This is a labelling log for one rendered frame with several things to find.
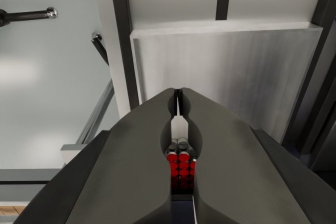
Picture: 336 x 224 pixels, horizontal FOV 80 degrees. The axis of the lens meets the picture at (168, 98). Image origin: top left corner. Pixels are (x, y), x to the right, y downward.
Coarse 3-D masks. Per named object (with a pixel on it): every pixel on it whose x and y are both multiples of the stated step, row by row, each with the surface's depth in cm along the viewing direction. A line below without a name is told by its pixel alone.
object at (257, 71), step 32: (160, 32) 28; (192, 32) 28; (224, 32) 27; (256, 32) 27; (288, 32) 31; (320, 32) 27; (160, 64) 34; (192, 64) 34; (224, 64) 33; (256, 64) 33; (288, 64) 33; (224, 96) 37; (256, 96) 37; (288, 96) 35
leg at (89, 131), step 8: (112, 88) 100; (104, 96) 92; (112, 96) 98; (96, 104) 87; (104, 104) 88; (96, 112) 82; (104, 112) 86; (88, 120) 78; (96, 120) 78; (88, 128) 74; (96, 128) 77; (80, 136) 70; (88, 136) 71
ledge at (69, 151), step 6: (66, 144) 47; (72, 144) 47; (78, 144) 47; (84, 144) 47; (60, 150) 45; (66, 150) 45; (72, 150) 45; (78, 150) 45; (66, 156) 46; (72, 156) 46; (66, 162) 48
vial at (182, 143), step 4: (180, 140) 42; (184, 140) 42; (180, 144) 41; (184, 144) 41; (180, 148) 40; (184, 148) 40; (188, 148) 41; (180, 152) 39; (184, 152) 39; (188, 152) 40; (180, 156) 39; (184, 156) 39; (188, 156) 39; (180, 160) 39; (184, 160) 39
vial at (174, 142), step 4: (172, 140) 42; (176, 140) 42; (172, 144) 41; (176, 144) 41; (168, 148) 40; (172, 148) 40; (176, 148) 40; (168, 152) 40; (172, 152) 39; (176, 152) 40; (168, 156) 39; (172, 156) 39; (176, 156) 39; (168, 160) 40; (172, 160) 40
